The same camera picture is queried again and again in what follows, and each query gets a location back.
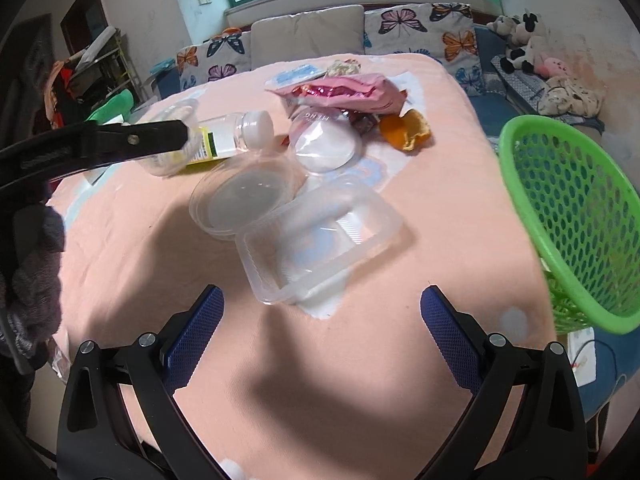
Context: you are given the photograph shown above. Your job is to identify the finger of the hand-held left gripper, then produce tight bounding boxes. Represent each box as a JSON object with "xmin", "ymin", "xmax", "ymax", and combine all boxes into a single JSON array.
[{"xmin": 0, "ymin": 119, "xmax": 192, "ymax": 193}]

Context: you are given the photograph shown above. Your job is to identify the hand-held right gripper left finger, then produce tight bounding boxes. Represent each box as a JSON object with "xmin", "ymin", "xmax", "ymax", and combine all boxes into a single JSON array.
[{"xmin": 56, "ymin": 284, "xmax": 226, "ymax": 480}]

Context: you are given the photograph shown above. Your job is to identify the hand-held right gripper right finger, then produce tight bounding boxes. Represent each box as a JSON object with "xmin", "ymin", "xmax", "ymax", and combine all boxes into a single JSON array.
[{"xmin": 420, "ymin": 285, "xmax": 586, "ymax": 480}]

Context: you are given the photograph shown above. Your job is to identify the small clear plastic cup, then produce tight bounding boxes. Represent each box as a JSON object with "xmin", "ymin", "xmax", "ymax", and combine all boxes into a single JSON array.
[{"xmin": 132, "ymin": 100, "xmax": 201, "ymax": 177}]

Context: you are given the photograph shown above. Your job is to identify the plastic bottle with yellow label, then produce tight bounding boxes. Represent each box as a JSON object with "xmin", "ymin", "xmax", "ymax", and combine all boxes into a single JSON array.
[{"xmin": 172, "ymin": 110, "xmax": 275, "ymax": 173}]

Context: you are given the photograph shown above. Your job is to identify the rectangular clear plastic container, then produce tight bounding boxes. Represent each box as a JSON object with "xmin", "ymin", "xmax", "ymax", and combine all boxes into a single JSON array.
[{"xmin": 235, "ymin": 175, "xmax": 405, "ymax": 306}]

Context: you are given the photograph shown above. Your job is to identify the green plastic basket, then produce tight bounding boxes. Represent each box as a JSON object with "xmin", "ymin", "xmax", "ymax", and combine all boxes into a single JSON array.
[{"xmin": 498, "ymin": 115, "xmax": 640, "ymax": 336}]

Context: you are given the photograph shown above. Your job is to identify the person's left forearm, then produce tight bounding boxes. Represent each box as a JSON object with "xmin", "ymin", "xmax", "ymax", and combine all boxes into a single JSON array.
[{"xmin": 11, "ymin": 204, "xmax": 67, "ymax": 361}]

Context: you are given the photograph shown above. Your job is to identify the green plastic basin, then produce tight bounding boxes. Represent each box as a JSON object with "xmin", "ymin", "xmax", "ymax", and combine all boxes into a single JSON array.
[{"xmin": 85, "ymin": 91, "xmax": 135, "ymax": 123}]

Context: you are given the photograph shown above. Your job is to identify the metal shelf rack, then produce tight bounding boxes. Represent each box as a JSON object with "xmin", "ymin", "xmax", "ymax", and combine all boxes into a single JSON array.
[{"xmin": 65, "ymin": 30, "xmax": 146, "ymax": 111}]

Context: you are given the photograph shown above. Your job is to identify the red and orange hanging clothes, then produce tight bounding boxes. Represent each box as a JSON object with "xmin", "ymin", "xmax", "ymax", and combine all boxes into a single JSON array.
[{"xmin": 42, "ymin": 60, "xmax": 76, "ymax": 126}]

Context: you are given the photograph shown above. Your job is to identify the peach blanket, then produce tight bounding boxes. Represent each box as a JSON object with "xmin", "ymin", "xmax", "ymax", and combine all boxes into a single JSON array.
[{"xmin": 45, "ymin": 52, "xmax": 561, "ymax": 480}]

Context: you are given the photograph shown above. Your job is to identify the white rolled paper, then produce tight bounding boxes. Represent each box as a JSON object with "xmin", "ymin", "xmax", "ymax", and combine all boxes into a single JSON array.
[{"xmin": 75, "ymin": 27, "xmax": 121, "ymax": 68}]

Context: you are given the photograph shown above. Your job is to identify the dark wooden door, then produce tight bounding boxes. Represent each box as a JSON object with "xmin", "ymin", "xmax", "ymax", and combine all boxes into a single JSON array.
[{"xmin": 60, "ymin": 0, "xmax": 108, "ymax": 56}]

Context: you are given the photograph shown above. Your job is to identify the round clear plastic container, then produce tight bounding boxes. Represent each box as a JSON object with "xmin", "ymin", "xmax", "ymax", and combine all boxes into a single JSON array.
[{"xmin": 189, "ymin": 155, "xmax": 306, "ymax": 239}]

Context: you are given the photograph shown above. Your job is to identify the small butterfly print pillow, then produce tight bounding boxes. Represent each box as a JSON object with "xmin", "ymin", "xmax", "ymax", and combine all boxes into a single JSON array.
[{"xmin": 176, "ymin": 30, "xmax": 252, "ymax": 92}]

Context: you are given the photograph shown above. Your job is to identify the orange peel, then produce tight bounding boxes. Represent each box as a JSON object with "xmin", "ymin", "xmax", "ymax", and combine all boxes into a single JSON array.
[{"xmin": 378, "ymin": 108, "xmax": 432, "ymax": 152}]

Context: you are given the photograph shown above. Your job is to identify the beige pillow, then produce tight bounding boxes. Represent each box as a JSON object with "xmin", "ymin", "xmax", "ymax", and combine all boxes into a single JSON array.
[{"xmin": 250, "ymin": 5, "xmax": 366, "ymax": 68}]

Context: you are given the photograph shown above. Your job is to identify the dark red wrapper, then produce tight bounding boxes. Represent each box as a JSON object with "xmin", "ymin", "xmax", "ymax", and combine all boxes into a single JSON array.
[{"xmin": 345, "ymin": 110, "xmax": 383, "ymax": 136}]

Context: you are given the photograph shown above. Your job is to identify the pink snack bag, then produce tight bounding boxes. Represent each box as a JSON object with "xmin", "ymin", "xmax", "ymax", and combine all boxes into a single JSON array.
[{"xmin": 265, "ymin": 72, "xmax": 408, "ymax": 116}]

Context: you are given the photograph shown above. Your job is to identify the checkered grey mat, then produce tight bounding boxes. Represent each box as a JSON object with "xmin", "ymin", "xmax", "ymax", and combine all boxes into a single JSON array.
[{"xmin": 490, "ymin": 52, "xmax": 606, "ymax": 133}]

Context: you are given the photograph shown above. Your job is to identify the spotted cream plush toy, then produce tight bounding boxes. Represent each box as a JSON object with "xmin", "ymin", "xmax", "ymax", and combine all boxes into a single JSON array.
[{"xmin": 537, "ymin": 75, "xmax": 606, "ymax": 117}]

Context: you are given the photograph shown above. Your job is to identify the pink plush toy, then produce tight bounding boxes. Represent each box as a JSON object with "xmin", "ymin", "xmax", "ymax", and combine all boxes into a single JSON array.
[{"xmin": 534, "ymin": 55, "xmax": 571, "ymax": 78}]

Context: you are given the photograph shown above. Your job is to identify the black and white plush cow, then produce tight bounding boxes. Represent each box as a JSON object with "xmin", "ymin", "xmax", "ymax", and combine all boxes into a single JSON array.
[{"xmin": 500, "ymin": 10, "xmax": 548, "ymax": 73}]

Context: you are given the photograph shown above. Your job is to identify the large butterfly print pillow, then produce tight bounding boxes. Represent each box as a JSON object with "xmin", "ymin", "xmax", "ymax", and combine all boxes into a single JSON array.
[{"xmin": 363, "ymin": 2, "xmax": 483, "ymax": 97}]

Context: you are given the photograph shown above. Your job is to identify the grey plush toy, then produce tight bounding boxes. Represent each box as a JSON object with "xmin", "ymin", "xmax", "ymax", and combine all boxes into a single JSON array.
[{"xmin": 487, "ymin": 14, "xmax": 521, "ymax": 36}]

